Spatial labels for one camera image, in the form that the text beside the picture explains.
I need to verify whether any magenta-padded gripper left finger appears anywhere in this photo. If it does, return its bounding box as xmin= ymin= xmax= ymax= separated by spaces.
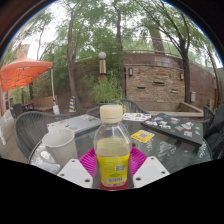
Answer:
xmin=57 ymin=147 xmax=98 ymax=189

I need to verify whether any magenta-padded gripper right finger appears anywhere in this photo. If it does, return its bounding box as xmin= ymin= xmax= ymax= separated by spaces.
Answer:
xmin=129 ymin=146 xmax=171 ymax=189

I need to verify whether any clear bottle with yellow label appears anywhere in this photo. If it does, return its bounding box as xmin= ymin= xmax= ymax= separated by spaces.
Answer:
xmin=93 ymin=104 xmax=132 ymax=188

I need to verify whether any white ceramic mug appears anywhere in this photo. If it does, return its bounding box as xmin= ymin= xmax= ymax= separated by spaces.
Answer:
xmin=41 ymin=128 xmax=78 ymax=169

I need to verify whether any yellow card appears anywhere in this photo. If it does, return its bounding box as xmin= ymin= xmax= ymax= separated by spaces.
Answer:
xmin=130 ymin=129 xmax=156 ymax=144

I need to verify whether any black laptop with stickers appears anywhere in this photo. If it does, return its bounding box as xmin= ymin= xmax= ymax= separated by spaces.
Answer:
xmin=140 ymin=113 xmax=205 ymax=146

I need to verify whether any silver laptop with stickers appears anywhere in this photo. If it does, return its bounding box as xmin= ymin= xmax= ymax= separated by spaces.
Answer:
xmin=46 ymin=114 xmax=103 ymax=135

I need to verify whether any white sticker sheet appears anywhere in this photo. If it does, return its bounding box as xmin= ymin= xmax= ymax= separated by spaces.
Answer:
xmin=121 ymin=112 xmax=152 ymax=122

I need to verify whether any blue and yellow striped cone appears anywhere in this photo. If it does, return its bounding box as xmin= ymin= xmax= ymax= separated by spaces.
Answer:
xmin=68 ymin=95 xmax=77 ymax=114

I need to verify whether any black backpack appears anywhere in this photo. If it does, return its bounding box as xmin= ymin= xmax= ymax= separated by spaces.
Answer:
xmin=203 ymin=103 xmax=224 ymax=160

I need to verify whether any wooden bench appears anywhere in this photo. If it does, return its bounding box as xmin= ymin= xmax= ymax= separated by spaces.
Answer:
xmin=28 ymin=95 xmax=58 ymax=113

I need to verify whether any dark patio chair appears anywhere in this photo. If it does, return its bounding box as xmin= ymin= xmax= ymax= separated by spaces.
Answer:
xmin=11 ymin=102 xmax=35 ymax=118

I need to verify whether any green plant in blue pot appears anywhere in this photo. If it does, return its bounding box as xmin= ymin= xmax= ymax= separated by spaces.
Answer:
xmin=90 ymin=74 xmax=124 ymax=108

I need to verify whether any tall tree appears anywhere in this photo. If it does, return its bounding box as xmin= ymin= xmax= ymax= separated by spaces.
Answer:
xmin=143 ymin=0 xmax=193 ymax=104
xmin=64 ymin=0 xmax=86 ymax=113
xmin=113 ymin=0 xmax=126 ymax=78

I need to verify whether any orange parasol with white pole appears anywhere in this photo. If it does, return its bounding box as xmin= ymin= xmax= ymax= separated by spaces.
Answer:
xmin=0 ymin=54 xmax=60 ymax=116

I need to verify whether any lamp post with white globe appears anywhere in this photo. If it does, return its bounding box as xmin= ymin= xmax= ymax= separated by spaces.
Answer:
xmin=97 ymin=51 xmax=108 ymax=77

